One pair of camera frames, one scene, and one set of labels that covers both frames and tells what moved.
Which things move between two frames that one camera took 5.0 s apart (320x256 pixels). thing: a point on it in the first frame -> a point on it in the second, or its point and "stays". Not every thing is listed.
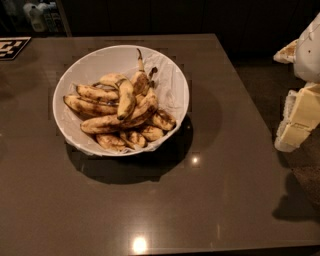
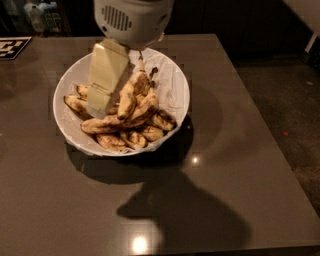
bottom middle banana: x=134 y=138 stays
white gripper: x=309 y=53 -> x=135 y=21
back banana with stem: x=140 y=79 stays
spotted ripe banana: x=127 y=100 stays
